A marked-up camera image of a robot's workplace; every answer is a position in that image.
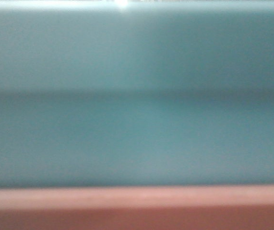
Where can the light blue plastic box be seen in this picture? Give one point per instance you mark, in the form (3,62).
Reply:
(102,93)

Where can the pink plastic box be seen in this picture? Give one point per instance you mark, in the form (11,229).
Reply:
(243,207)

